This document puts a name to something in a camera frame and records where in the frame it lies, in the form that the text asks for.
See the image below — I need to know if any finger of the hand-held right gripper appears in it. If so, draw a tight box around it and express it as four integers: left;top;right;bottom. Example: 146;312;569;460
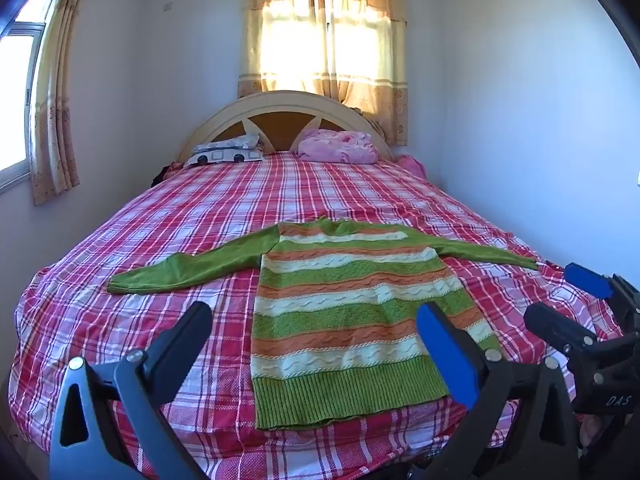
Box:
524;302;603;361
564;262;626;302

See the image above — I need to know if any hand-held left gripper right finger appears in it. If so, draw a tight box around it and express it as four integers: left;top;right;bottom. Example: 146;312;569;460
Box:
416;302;583;480

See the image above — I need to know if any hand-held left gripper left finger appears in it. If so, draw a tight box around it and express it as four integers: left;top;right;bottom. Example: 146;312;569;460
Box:
48;301;216;480

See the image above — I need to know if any green orange striped sweater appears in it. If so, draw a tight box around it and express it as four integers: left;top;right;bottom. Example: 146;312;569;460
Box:
106;217;540;431

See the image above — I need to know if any dark cloth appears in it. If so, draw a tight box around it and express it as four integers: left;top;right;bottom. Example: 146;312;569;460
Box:
150;162;181;187

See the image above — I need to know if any red plaid bed sheet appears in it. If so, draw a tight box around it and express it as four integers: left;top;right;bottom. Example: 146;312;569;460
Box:
9;152;626;480

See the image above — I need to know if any white printed pillow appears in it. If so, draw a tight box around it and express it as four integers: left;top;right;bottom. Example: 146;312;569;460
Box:
183;133;266;167

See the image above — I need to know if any small pink pillow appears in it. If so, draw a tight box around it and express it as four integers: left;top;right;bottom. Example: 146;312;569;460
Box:
395;155;428;179

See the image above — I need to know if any pink folded blanket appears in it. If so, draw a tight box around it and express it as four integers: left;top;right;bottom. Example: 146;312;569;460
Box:
297;128;378;165

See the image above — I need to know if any cream arched headboard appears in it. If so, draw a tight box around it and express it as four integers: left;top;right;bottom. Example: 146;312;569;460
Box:
177;91;396;161

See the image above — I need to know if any beige patterned curtain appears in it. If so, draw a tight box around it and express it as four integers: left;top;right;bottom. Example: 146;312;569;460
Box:
29;0;96;206
237;0;408;147

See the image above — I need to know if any side window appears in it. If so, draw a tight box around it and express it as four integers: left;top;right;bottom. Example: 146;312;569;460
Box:
0;0;66;193

